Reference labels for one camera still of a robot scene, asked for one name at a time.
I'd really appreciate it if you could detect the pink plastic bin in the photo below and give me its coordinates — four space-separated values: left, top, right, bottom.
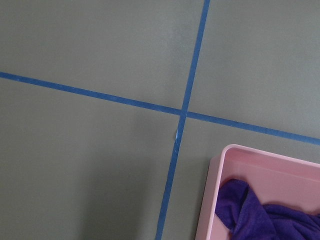
195 144 320 240

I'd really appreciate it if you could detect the purple cloth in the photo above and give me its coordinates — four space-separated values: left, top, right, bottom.
215 179 320 240

